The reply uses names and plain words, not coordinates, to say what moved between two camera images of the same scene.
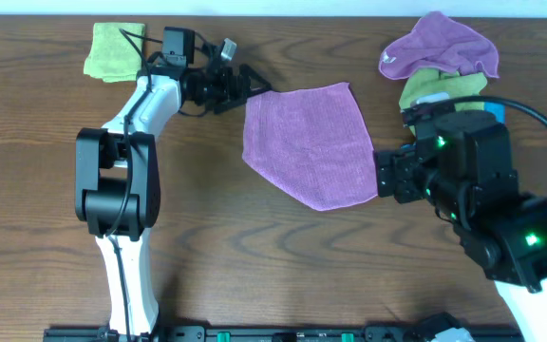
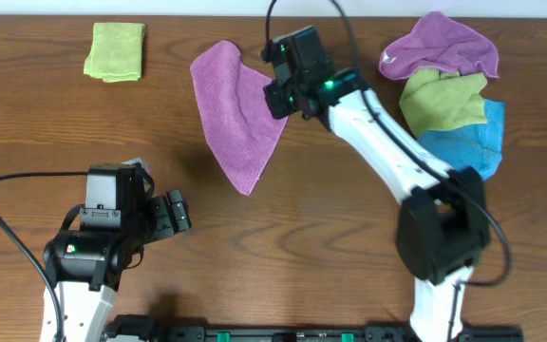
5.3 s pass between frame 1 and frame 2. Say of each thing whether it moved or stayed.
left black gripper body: moved
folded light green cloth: stayed
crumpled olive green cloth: stayed
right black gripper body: moved
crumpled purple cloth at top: stayed
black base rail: stayed
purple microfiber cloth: moved
